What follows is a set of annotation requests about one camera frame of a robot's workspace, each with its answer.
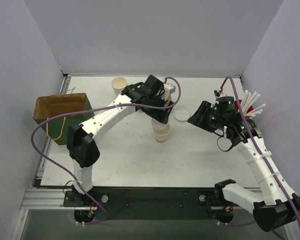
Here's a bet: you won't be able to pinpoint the white paper cups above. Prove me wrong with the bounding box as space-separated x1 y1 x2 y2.
111 77 128 96

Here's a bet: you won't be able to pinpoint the green paper bag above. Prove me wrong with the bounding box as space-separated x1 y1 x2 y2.
32 87 96 146

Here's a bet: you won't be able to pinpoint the aluminium rail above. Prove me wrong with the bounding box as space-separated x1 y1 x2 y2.
19 187 266 211

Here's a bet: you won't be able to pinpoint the red cup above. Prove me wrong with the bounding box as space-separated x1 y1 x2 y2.
233 99 255 120

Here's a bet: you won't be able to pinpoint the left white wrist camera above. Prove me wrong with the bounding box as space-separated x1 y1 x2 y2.
161 83 176 99

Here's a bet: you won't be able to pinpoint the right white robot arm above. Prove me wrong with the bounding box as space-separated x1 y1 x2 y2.
188 96 300 232

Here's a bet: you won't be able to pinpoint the white paper cup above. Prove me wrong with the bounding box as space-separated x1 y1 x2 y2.
152 124 171 143

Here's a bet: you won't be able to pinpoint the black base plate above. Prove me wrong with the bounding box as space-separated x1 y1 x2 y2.
62 186 246 222

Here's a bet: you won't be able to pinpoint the white wrapped straws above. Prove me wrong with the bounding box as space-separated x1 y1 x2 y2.
240 90 266 118

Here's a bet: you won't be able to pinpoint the clear plastic lid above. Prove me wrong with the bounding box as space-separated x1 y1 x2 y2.
173 106 191 123
151 118 169 131

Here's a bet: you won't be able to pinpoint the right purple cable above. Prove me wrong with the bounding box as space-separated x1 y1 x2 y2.
214 75 300 240

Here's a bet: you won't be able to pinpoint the brown cardboard cup carrier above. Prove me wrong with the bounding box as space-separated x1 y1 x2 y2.
164 95 175 107

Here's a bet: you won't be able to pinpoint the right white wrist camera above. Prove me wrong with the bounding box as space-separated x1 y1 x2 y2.
213 86 227 99

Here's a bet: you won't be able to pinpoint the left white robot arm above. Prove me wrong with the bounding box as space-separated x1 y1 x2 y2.
66 75 176 206

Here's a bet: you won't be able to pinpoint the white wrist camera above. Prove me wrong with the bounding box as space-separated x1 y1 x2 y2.
213 86 227 99
161 83 176 99

